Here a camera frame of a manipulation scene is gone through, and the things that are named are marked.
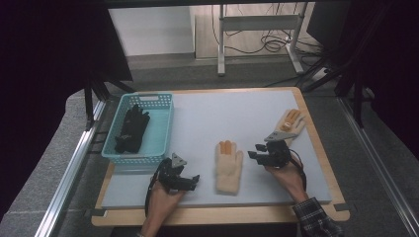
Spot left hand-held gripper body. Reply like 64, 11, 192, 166
156, 151, 188, 194

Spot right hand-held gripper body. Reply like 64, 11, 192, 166
258, 130, 297, 170

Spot beige knit glove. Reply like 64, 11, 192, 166
275, 109, 306, 147
214, 140, 244, 196

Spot teal plastic basket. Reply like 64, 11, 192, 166
101, 92, 175, 166

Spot black glove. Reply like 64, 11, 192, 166
114, 131, 143, 154
122, 104, 151, 141

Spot person's right hand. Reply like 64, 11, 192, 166
264, 156, 309, 202

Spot person's left hand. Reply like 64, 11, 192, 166
148, 181, 186, 215

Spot light grey foam mat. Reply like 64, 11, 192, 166
102, 90, 333, 209

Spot white power strip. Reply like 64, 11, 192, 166
310, 67, 329, 82

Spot black metal stand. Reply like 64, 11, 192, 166
302, 58, 368, 129

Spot black tripod legs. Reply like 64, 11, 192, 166
83, 73, 136, 131

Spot dark curtain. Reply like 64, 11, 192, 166
0, 0, 133, 218
329, 0, 419, 160

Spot white panel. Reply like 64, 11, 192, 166
108, 6, 196, 57

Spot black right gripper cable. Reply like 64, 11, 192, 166
289, 148, 308, 193

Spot aluminium rail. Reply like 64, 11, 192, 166
34, 98, 107, 237
337, 97, 419, 236

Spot tangle of black floor cables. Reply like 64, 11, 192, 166
210, 3, 325, 55

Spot white metal stand frame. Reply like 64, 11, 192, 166
216, 3, 304, 77

